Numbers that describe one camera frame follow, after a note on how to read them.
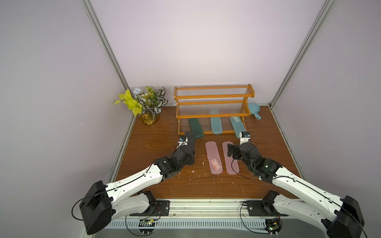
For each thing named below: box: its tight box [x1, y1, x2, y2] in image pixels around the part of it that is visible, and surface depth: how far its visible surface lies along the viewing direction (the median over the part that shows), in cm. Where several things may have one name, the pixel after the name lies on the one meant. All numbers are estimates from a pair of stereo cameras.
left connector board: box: [138, 219, 156, 236], surface depth 72 cm
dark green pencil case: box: [188, 118, 205, 139], surface depth 108 cm
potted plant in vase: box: [113, 86, 169, 126], surface depth 93 cm
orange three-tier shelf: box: [174, 84, 255, 136], surface depth 105 cm
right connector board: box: [264, 217, 283, 237], surface depth 71 cm
